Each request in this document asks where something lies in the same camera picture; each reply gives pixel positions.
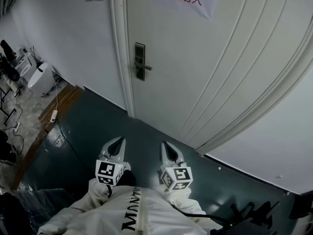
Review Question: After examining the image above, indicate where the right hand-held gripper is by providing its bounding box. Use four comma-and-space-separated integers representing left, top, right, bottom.
157, 141, 194, 192

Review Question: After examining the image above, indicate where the brown wooden floor step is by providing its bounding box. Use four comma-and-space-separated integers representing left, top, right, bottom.
11, 83, 86, 191

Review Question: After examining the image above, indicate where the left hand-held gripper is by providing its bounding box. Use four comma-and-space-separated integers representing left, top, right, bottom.
94, 137, 132, 187

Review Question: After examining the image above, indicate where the white oval appliance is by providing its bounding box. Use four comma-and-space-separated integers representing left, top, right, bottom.
27, 62, 56, 96

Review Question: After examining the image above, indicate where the person's white jacket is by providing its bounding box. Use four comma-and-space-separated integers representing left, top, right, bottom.
65, 186, 216, 235

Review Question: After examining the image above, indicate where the thin white cable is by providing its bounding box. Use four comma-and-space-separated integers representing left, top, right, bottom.
47, 78, 61, 112

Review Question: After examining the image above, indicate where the thick black gripper cable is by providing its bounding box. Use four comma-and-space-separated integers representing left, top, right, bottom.
171, 203, 232, 226

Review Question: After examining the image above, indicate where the white boxy machine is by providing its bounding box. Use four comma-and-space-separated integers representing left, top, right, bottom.
14, 47, 38, 79

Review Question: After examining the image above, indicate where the silver lever door handle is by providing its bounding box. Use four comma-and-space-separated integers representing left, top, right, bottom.
134, 61, 153, 72

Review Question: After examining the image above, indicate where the person's left forearm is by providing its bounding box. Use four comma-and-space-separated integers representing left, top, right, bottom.
38, 177, 113, 235

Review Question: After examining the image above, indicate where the black metal stand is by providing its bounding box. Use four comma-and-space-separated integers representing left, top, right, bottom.
0, 87, 17, 127

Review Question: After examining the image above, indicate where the thin black floor cable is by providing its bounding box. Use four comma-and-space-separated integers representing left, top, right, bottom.
56, 119, 96, 172

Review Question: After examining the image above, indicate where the white panelled door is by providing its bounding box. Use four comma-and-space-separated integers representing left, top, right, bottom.
126, 0, 313, 154

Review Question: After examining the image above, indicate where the dark metal lock plate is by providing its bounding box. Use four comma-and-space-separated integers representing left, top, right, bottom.
134, 42, 146, 81

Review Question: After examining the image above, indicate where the black office chair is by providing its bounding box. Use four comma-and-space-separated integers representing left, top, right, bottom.
230, 201, 281, 230

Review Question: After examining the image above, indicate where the person's right forearm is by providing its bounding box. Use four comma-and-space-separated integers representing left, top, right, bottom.
165, 187, 222, 231

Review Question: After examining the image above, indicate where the black plastic-covered furniture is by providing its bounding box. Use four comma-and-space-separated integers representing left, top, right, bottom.
0, 188, 83, 235

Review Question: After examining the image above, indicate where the paper sign red text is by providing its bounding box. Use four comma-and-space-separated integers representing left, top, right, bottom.
149, 0, 216, 21

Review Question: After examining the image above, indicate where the white door frame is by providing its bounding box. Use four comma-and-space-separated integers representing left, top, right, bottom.
107, 0, 313, 156

